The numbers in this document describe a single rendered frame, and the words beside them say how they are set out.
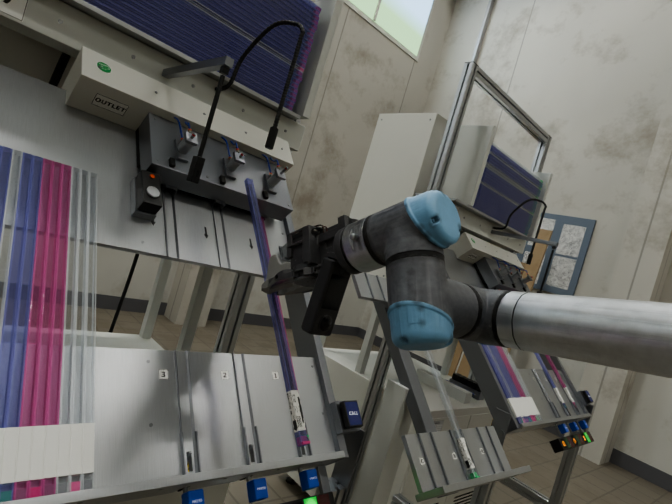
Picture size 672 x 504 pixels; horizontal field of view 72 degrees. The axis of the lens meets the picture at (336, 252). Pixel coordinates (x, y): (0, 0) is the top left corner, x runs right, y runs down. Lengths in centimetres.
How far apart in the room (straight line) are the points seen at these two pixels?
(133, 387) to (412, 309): 43
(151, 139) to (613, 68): 498
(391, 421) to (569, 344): 64
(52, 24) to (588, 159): 472
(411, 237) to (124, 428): 47
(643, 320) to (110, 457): 65
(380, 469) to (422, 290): 69
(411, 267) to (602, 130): 476
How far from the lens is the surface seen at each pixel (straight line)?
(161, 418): 76
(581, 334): 57
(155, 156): 93
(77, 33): 106
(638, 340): 55
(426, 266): 56
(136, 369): 77
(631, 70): 545
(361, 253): 62
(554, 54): 587
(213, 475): 76
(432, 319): 54
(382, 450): 117
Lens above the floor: 110
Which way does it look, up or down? 1 degrees down
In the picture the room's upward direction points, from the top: 16 degrees clockwise
